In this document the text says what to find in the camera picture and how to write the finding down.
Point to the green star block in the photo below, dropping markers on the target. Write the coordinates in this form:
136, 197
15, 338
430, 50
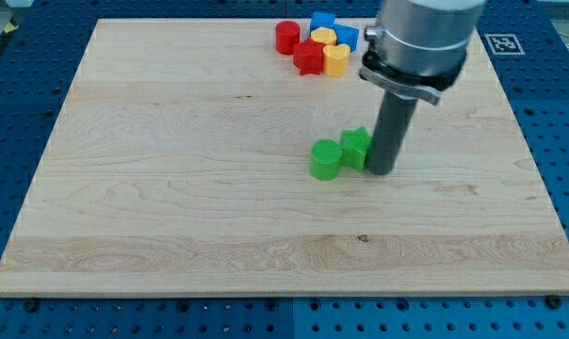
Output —
354, 145

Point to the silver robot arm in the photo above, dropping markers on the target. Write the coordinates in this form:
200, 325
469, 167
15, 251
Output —
416, 48

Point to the red star block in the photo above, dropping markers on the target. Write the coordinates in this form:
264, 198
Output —
307, 57

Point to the green cylinder block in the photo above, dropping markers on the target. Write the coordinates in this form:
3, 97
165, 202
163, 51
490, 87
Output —
325, 161

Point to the wooden board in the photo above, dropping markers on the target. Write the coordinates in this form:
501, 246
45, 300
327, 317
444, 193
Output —
178, 166

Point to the yellow heart block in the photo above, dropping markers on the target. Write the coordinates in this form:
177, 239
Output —
335, 59

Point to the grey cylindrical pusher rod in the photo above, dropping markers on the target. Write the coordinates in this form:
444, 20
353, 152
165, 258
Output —
389, 131

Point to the red cylinder block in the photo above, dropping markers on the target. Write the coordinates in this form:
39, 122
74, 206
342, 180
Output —
287, 35

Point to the yellow hexagon block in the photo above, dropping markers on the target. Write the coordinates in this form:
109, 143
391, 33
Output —
324, 35

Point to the blue angled block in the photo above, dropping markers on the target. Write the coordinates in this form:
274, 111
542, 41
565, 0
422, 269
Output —
346, 35

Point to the blue cube block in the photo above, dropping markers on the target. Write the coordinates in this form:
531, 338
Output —
322, 19

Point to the black white fiducial marker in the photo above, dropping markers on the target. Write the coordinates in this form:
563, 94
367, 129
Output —
503, 44

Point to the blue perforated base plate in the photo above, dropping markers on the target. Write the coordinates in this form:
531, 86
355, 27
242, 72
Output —
37, 67

